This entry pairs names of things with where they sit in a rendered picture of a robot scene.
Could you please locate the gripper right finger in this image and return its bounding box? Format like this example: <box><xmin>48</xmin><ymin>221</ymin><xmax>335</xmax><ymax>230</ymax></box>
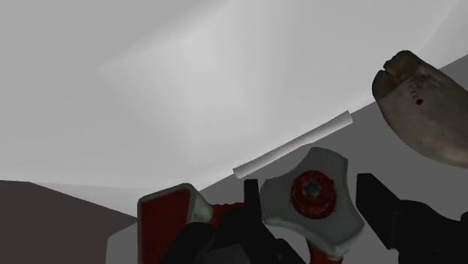
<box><xmin>355</xmin><ymin>172</ymin><xmax>468</xmax><ymax>264</ymax></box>

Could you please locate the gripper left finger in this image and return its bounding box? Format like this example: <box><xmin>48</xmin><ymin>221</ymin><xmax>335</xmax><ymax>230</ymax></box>
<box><xmin>158</xmin><ymin>178</ymin><xmax>305</xmax><ymax>264</ymax></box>

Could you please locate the red and grey tape dispenser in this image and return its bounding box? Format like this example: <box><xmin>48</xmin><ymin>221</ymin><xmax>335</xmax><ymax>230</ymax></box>
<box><xmin>136</xmin><ymin>146</ymin><xmax>367</xmax><ymax>264</ymax></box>

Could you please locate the white cylindrical stick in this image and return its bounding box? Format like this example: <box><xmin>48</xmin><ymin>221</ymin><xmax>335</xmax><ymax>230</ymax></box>
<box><xmin>232</xmin><ymin>109</ymin><xmax>354</xmax><ymax>180</ymax></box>

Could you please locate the grey brown shoe-shaped object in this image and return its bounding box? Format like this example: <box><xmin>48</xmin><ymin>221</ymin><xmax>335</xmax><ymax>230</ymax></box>
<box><xmin>371</xmin><ymin>49</ymin><xmax>468</xmax><ymax>170</ymax></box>

